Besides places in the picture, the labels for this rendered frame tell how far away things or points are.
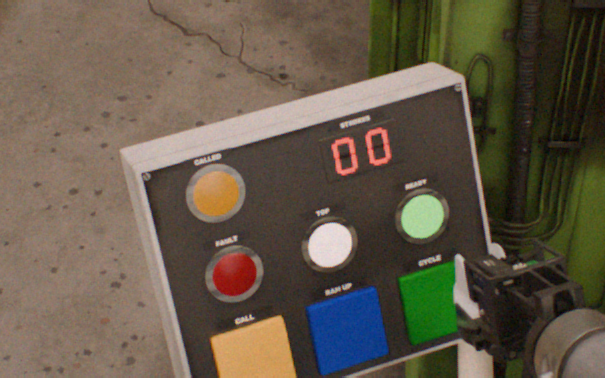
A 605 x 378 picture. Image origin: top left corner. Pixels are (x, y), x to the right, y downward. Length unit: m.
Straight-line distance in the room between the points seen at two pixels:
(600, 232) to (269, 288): 0.59
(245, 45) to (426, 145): 1.85
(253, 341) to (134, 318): 1.33
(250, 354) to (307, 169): 0.19
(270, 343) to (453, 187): 0.24
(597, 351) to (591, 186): 0.70
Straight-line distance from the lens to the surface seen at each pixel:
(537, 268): 1.16
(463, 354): 1.83
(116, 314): 2.69
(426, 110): 1.35
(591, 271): 1.87
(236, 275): 1.33
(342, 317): 1.37
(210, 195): 1.30
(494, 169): 1.70
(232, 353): 1.35
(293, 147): 1.31
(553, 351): 1.09
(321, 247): 1.34
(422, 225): 1.38
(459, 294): 1.27
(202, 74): 3.12
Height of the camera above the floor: 2.13
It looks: 48 degrees down
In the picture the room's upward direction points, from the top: 1 degrees counter-clockwise
